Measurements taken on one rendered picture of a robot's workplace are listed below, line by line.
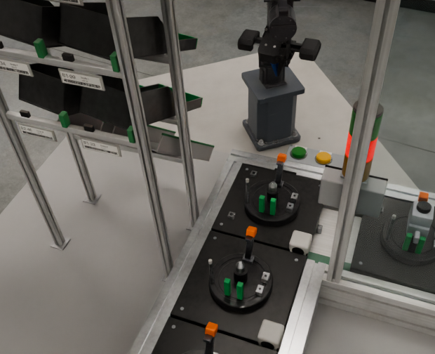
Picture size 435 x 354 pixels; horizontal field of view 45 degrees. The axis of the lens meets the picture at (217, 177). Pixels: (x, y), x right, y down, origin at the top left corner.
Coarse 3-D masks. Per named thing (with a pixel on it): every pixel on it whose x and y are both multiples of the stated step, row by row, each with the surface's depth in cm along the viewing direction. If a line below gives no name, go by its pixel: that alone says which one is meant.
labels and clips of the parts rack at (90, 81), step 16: (48, 0) 81; (64, 0) 80; (80, 0) 79; (0, 48) 94; (0, 64) 96; (16, 64) 94; (112, 64) 86; (64, 80) 93; (80, 80) 91; (96, 80) 90; (64, 112) 101; (32, 128) 106; (128, 128) 97; (96, 144) 102; (112, 144) 101; (176, 160) 124
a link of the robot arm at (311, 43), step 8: (248, 32) 122; (256, 32) 122; (240, 40) 121; (248, 40) 120; (256, 40) 122; (288, 40) 118; (304, 40) 119; (312, 40) 119; (240, 48) 122; (248, 48) 121; (304, 48) 117; (312, 48) 116; (304, 56) 117; (312, 56) 116
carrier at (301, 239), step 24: (240, 168) 141; (264, 168) 140; (240, 192) 134; (264, 192) 131; (288, 192) 131; (312, 192) 133; (240, 216) 129; (264, 216) 126; (288, 216) 125; (312, 216) 128; (264, 240) 123; (288, 240) 123
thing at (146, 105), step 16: (112, 80) 112; (80, 96) 106; (96, 96) 103; (112, 96) 101; (144, 96) 102; (160, 96) 108; (192, 96) 125; (80, 112) 107; (96, 112) 105; (112, 112) 103; (128, 112) 101; (160, 112) 110
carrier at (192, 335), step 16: (176, 320) 110; (160, 336) 108; (176, 336) 107; (192, 336) 107; (224, 336) 107; (160, 352) 105; (176, 352) 105; (192, 352) 103; (224, 352) 104; (240, 352) 104; (256, 352) 104; (272, 352) 104
